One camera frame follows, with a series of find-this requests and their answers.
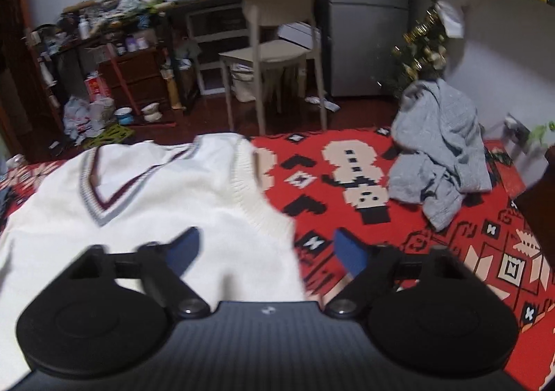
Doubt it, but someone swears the white knit v-neck sweater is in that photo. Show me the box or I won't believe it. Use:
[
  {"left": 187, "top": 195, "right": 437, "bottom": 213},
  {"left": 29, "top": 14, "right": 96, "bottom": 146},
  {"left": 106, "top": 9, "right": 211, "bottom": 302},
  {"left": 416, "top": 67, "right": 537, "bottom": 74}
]
[{"left": 1, "top": 134, "right": 305, "bottom": 388}]

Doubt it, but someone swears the red patterned christmas blanket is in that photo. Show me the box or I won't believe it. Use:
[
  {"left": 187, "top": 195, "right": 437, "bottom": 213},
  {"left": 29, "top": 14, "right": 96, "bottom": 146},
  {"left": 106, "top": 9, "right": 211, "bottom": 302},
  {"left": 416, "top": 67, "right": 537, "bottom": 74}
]
[{"left": 2, "top": 128, "right": 554, "bottom": 390}]

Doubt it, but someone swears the grey crumpled garment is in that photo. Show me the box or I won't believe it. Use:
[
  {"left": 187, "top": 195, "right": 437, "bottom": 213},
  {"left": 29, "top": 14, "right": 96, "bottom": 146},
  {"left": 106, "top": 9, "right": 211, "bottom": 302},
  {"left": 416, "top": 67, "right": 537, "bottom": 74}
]
[{"left": 387, "top": 79, "right": 492, "bottom": 230}]

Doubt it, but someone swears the blue white ceramic bowl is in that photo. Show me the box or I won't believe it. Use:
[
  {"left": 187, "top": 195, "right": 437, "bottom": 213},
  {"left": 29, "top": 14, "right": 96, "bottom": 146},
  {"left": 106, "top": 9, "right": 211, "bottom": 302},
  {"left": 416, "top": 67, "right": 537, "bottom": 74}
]
[{"left": 115, "top": 107, "right": 135, "bottom": 126}]

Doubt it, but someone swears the white plastic bag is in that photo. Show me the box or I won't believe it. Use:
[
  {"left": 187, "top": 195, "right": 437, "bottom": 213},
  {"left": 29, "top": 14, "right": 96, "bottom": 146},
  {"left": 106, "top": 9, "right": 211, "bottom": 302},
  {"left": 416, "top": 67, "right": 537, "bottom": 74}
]
[{"left": 63, "top": 96, "right": 91, "bottom": 145}]

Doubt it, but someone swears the brown wooden drawer cabinet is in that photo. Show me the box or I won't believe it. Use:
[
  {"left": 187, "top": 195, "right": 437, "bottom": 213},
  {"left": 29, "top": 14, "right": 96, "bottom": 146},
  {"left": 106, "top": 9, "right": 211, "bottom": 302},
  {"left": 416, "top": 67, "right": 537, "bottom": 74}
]
[{"left": 97, "top": 48, "right": 172, "bottom": 115}]

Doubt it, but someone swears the dark wooden side table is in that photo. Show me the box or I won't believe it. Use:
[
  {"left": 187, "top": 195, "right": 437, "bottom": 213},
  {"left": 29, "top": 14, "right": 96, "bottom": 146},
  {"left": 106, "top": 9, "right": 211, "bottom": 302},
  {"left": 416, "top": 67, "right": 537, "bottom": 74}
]
[{"left": 515, "top": 167, "right": 555, "bottom": 267}]

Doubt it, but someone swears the small decorated christmas tree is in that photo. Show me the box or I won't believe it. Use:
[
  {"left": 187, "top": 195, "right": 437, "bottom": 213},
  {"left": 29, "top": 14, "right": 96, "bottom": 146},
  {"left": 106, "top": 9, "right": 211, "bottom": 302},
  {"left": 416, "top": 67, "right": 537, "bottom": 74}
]
[{"left": 385, "top": 7, "right": 447, "bottom": 98}]

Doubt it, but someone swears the dark cluttered desk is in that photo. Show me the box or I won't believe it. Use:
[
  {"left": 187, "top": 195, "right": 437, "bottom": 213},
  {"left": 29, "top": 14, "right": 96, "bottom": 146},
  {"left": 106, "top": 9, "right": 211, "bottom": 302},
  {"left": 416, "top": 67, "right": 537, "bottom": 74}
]
[{"left": 30, "top": 0, "right": 330, "bottom": 115}]

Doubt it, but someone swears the white drawer shelf unit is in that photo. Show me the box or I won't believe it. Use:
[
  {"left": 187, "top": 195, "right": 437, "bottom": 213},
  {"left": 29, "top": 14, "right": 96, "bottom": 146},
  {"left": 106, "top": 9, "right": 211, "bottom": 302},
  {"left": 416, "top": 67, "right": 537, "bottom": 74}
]
[{"left": 186, "top": 4, "right": 248, "bottom": 96}]

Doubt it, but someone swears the grey refrigerator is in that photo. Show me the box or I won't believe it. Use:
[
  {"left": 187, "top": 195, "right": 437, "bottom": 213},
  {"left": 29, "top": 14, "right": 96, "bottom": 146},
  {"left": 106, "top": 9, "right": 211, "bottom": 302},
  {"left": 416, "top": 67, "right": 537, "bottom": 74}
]
[{"left": 329, "top": 0, "right": 409, "bottom": 97}]

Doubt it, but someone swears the beige plastic chair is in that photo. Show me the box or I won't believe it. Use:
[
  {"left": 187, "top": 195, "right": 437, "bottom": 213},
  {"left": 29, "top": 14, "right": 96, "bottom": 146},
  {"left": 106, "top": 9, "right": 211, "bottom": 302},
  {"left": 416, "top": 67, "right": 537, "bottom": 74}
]
[{"left": 219, "top": 0, "right": 327, "bottom": 135}]

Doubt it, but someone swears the red handled broom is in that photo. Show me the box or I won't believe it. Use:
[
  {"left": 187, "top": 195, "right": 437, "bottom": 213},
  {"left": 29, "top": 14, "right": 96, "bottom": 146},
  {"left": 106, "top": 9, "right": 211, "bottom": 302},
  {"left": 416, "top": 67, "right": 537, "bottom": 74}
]
[{"left": 105, "top": 42, "right": 177, "bottom": 128}]

